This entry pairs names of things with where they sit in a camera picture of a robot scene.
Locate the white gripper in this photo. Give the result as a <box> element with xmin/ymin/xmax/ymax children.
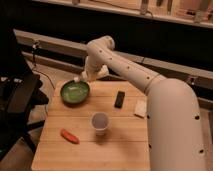
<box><xmin>81</xmin><ymin>65</ymin><xmax>109</xmax><ymax>82</ymax></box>

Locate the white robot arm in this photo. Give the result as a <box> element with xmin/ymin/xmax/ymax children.
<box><xmin>83</xmin><ymin>36</ymin><xmax>207</xmax><ymax>171</ymax></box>

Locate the green ceramic bowl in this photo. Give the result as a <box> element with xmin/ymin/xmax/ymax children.
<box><xmin>60</xmin><ymin>81</ymin><xmax>90</xmax><ymax>104</ymax></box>

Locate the black rectangular block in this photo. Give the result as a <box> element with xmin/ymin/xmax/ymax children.
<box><xmin>114</xmin><ymin>91</ymin><xmax>125</xmax><ymax>108</ymax></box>

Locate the white sponge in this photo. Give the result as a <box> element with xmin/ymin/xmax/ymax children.
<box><xmin>134</xmin><ymin>101</ymin><xmax>146</xmax><ymax>118</ymax></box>

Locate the wooden table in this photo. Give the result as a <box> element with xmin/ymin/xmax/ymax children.
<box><xmin>32</xmin><ymin>81</ymin><xmax>150</xmax><ymax>171</ymax></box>

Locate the orange carrot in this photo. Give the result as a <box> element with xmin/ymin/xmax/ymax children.
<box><xmin>60</xmin><ymin>129</ymin><xmax>79</xmax><ymax>144</ymax></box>

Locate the black office chair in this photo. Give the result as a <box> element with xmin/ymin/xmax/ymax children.
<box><xmin>0</xmin><ymin>20</ymin><xmax>49</xmax><ymax>161</ymax></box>

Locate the black cable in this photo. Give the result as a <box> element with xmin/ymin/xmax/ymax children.
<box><xmin>30</xmin><ymin>41</ymin><xmax>56</xmax><ymax>91</ymax></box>

